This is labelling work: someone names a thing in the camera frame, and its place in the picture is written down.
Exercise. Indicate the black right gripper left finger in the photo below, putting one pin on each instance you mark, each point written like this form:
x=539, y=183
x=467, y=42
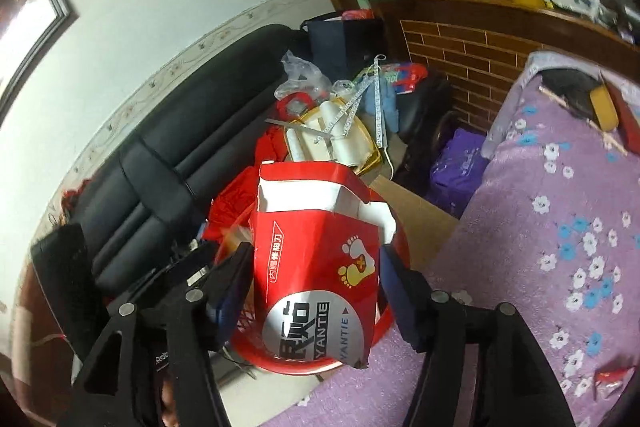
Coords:
x=105, y=398

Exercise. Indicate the red white Yantie box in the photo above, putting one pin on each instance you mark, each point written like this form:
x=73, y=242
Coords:
x=285, y=187

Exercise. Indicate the yellow tape roll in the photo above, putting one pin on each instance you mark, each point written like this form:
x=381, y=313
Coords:
x=604, y=109

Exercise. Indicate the navy shopping bag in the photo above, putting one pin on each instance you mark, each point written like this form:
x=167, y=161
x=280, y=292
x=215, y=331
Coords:
x=343, y=48

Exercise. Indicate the clear crumpled plastic bag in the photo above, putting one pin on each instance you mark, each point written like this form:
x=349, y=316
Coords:
x=302, y=77

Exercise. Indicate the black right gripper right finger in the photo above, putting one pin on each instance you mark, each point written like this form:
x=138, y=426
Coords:
x=481, y=366

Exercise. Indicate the yellow tray with rolls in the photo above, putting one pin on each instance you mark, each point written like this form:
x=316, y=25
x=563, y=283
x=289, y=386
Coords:
x=356, y=149

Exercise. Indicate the framed wall picture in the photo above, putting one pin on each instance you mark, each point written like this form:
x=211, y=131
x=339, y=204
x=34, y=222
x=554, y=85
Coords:
x=29, y=29

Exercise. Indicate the purple package on floor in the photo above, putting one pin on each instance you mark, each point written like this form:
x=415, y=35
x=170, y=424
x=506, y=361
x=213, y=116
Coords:
x=457, y=173

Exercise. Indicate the dark red packet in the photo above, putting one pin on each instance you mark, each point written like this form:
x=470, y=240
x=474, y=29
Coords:
x=629, y=127

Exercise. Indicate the black leather sofa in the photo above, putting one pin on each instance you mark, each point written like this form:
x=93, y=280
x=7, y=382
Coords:
x=139, y=210

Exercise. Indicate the wooden brick-pattern counter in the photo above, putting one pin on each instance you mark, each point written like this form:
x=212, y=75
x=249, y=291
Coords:
x=481, y=46

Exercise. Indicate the small red snack wrapper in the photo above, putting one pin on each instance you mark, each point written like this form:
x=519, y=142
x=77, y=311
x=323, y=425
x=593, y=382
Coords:
x=609, y=384

